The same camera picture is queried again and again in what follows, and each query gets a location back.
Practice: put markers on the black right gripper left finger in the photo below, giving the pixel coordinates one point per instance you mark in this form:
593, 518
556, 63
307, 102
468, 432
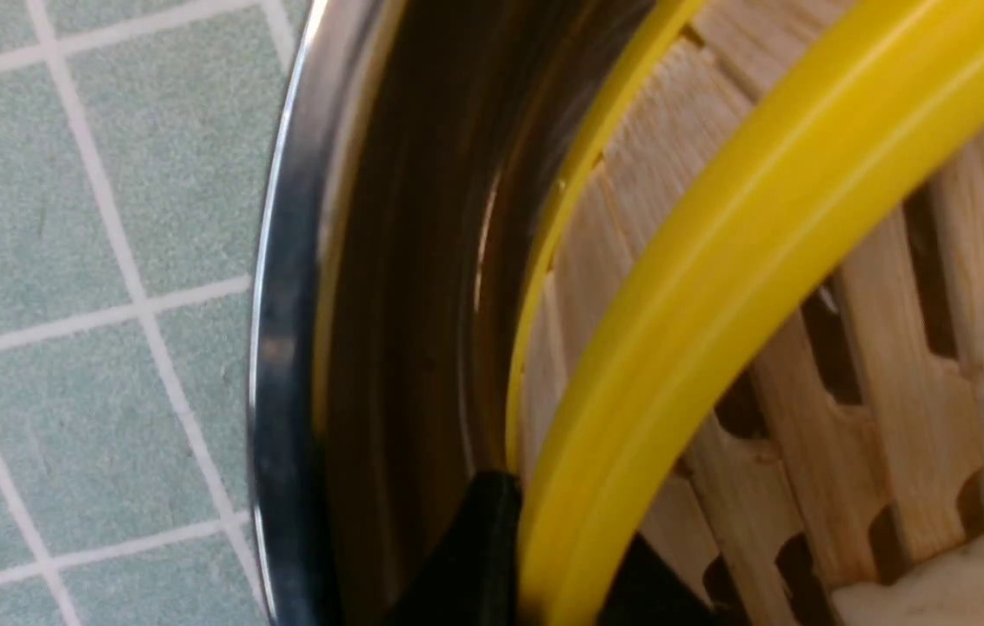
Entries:
469, 579

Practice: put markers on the bamboo steamer basket yellow rim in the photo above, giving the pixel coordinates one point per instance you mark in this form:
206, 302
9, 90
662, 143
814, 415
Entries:
752, 329

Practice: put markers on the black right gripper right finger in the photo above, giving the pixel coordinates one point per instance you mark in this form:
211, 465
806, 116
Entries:
646, 591

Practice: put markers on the stainless steel two-handled pot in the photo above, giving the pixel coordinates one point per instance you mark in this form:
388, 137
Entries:
417, 144

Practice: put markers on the green white checkered tablecloth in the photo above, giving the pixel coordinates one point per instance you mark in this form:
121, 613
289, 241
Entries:
134, 147

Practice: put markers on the white dumpling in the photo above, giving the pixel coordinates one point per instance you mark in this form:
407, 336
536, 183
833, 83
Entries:
947, 590

